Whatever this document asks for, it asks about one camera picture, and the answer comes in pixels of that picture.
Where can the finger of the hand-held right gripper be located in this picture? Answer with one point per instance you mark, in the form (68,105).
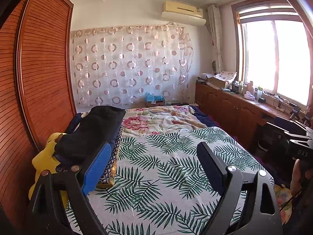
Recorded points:
(297,137)

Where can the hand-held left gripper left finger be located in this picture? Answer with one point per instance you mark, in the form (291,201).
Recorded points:
(96,169)

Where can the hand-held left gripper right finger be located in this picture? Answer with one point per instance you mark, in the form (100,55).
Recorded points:
(211,166)

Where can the black t-shirt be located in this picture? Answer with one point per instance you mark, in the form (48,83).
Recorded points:
(93,127)

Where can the person's right hand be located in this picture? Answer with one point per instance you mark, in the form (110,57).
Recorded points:
(296,173)

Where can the navy gold patterned cushion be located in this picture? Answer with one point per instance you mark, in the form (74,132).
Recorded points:
(110,176)

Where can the dark chair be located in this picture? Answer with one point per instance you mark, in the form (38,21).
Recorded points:
(281,127)

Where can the leaf print bed sheet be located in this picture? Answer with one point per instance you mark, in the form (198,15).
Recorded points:
(171,176)

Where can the small black box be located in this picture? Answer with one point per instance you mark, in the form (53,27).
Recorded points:
(262,100)

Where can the yellow plush blanket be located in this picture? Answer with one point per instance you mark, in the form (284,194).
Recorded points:
(46,156)

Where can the white bottle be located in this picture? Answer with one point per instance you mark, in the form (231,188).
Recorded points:
(259,94)

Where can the wooden sideboard cabinet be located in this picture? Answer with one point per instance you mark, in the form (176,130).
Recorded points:
(227,105)

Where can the pink figurine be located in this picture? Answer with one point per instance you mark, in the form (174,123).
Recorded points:
(250,91)

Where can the window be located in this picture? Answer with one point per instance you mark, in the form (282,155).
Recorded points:
(276,58)

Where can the cardboard box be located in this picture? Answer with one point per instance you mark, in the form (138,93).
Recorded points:
(218,83)

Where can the blue box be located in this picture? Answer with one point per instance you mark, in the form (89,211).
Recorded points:
(154,99)

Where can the stack of papers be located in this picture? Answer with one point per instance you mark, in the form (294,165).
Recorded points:
(204,78)

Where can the dark oval object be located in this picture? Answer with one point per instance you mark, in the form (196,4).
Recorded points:
(214,68)

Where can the wooden slatted wardrobe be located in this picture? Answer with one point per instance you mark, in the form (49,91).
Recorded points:
(36,78)

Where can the circle print sheer curtain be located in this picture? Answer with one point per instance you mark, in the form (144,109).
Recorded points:
(132,66)

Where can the bunched window curtain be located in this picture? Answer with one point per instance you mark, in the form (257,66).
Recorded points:
(216,39)

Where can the wall air conditioner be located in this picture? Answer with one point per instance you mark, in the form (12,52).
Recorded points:
(183,12)

